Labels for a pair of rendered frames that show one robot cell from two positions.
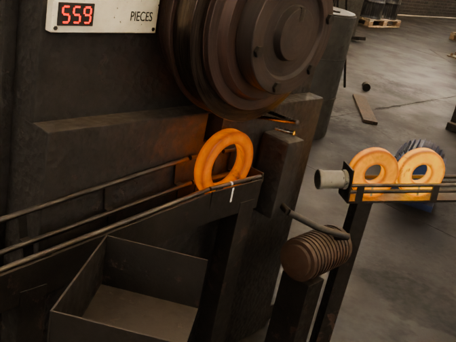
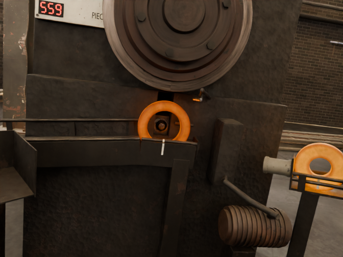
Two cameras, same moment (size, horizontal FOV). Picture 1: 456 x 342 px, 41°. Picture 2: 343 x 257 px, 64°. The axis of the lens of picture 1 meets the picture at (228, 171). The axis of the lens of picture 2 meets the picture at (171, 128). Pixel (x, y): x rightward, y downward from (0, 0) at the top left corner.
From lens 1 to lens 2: 1.07 m
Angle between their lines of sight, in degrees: 42
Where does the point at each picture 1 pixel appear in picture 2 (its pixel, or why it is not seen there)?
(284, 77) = (181, 47)
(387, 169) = (334, 164)
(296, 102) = (253, 103)
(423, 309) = not seen: outside the picture
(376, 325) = not seen: outside the picture
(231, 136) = (163, 104)
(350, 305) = not seen: outside the picture
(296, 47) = (185, 20)
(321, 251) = (244, 220)
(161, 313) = (8, 188)
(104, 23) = (72, 17)
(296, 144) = (232, 125)
